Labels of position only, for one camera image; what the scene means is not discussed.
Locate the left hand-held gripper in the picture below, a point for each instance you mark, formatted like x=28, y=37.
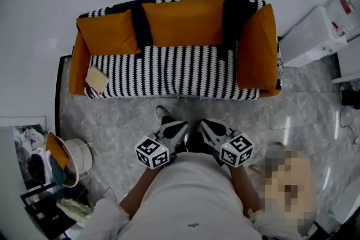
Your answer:
x=152, y=151

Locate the person's black trousers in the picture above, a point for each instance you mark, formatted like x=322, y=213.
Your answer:
x=197, y=143

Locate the clear jug with red label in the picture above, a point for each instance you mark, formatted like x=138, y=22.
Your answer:
x=346, y=2

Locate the person's left forearm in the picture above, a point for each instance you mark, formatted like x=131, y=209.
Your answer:
x=140, y=194

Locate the white cabinet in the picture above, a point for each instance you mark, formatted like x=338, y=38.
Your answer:
x=312, y=39

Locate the white round laundry basket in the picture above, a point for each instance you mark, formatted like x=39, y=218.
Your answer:
x=81, y=157

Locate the dark teal clothes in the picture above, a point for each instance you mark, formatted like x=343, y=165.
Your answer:
x=57, y=171

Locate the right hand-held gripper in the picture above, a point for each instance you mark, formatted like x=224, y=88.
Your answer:
x=236, y=150

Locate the white table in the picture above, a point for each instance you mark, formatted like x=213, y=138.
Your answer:
x=348, y=64

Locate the round wooden stool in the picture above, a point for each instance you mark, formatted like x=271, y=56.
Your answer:
x=289, y=188

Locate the orange sofa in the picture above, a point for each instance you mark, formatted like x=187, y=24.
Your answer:
x=77, y=70

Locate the pale green knitted cloth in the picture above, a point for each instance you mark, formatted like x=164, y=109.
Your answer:
x=74, y=210

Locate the person's white shirt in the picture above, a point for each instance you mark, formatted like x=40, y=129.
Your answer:
x=185, y=199

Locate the person's right forearm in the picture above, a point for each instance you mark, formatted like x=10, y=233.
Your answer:
x=246, y=191

